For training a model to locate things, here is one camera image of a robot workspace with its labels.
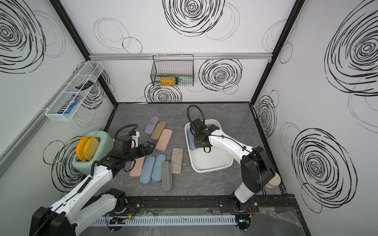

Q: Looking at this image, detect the aluminium wall rail left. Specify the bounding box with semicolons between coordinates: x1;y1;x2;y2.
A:
1;61;86;178

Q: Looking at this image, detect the grey fabric glasses case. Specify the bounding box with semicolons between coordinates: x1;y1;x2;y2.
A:
161;161;173;192

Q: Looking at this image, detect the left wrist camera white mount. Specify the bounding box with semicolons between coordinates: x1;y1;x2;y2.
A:
130;131;140;148

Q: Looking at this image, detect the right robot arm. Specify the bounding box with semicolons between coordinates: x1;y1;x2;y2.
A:
190;125;276;204

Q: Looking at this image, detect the blue candy packet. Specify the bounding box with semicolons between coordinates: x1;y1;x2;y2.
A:
58;94;81;114

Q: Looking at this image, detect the white slotted cable duct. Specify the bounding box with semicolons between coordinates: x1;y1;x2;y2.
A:
91;215;237;227

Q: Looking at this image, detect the light blue glasses case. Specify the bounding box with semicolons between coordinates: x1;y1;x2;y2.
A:
139;156;156;184
151;153;166;182
188;132;197;150

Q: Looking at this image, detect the mint green toaster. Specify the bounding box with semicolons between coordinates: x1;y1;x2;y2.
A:
72;131;114;175

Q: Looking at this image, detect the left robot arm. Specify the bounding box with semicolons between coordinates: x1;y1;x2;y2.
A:
29;142;156;236

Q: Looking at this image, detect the purple fabric glasses case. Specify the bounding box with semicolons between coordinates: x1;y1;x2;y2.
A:
144;116;160;135

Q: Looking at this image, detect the tan fabric glasses case upper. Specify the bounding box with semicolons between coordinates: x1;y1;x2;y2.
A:
151;121;166;141

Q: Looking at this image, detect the pink glasses case upper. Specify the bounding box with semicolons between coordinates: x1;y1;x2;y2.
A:
156;129;173;152

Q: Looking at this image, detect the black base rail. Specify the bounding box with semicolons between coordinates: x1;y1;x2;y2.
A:
110;194;299;214

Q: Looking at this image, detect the pink glasses case lower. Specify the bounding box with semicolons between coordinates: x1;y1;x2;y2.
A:
130;157;146;178

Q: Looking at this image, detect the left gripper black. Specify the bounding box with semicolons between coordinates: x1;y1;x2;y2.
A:
124;141;156;163

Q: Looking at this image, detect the aluminium wall rail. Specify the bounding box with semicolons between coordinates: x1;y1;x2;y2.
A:
89;52;273;61
1;61;86;178

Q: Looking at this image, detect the right orange toast slice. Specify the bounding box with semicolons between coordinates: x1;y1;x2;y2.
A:
84;137;99;161

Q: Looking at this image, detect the black remote on shelf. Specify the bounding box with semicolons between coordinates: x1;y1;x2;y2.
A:
75;81;94;91

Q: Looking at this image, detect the white plastic storage tray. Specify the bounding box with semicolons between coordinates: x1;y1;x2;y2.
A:
184;118;234;174

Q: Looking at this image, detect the aluminium wall rail back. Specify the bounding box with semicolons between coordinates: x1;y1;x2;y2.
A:
89;52;273;61

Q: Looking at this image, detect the left orange toast slice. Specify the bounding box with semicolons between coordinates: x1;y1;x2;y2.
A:
76;137;89;161

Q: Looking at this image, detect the black wire wall basket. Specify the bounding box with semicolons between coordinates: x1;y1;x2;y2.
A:
150;59;195;86

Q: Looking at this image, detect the yellow item in basket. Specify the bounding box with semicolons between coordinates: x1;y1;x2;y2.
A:
161;77;177;87

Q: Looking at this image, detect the pink glasses case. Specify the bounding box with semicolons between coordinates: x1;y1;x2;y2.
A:
156;129;173;152
130;157;146;178

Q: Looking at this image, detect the white wire wall shelf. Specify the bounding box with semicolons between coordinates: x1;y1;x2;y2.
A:
45;61;104;122

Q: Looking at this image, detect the green item in basket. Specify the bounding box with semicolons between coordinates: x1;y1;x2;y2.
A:
177;76;194;87

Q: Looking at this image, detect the orange toast slice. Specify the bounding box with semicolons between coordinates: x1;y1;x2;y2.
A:
84;137;99;161
76;137;89;161

